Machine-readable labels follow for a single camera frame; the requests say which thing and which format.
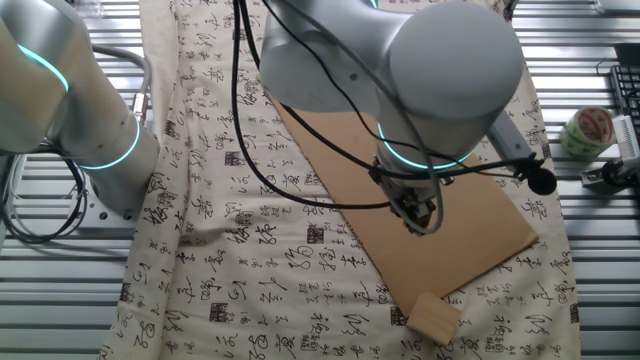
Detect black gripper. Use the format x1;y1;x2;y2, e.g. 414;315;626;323
384;180;442;236

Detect light wooden block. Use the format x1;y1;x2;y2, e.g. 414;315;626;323
405;292;464;346

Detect brown cardboard sheet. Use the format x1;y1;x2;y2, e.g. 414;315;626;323
269;97;540;319

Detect black foam microphone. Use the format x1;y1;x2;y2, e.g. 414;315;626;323
512;155;558;196

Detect clear packing tape roll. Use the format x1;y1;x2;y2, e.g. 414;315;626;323
558;105;617;162

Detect white calligraphy print cloth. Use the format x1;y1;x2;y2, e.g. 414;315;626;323
97;0;581;360

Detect black computer keyboard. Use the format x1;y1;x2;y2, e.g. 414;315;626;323
609;64;640;126

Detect grey flat device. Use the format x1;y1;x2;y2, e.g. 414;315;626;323
593;0;640;15

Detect clear plastic bag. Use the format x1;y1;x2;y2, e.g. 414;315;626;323
62;0;104;14

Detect thin black cable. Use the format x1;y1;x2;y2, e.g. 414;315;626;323
238;0;539;181

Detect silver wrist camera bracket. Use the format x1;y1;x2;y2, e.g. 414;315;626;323
487;109;536;162

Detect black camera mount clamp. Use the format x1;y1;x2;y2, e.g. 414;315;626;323
579;154;640;192

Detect silver finned camera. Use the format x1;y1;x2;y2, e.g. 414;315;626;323
612;114;640;162

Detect thick black braided cable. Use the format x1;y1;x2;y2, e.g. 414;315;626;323
230;0;394;210

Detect grey base cable with connector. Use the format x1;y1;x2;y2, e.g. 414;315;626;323
92;43;154;126

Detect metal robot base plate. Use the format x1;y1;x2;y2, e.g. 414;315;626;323
9;192;146;237

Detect black base cable loop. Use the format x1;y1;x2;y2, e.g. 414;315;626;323
0;147;90;246

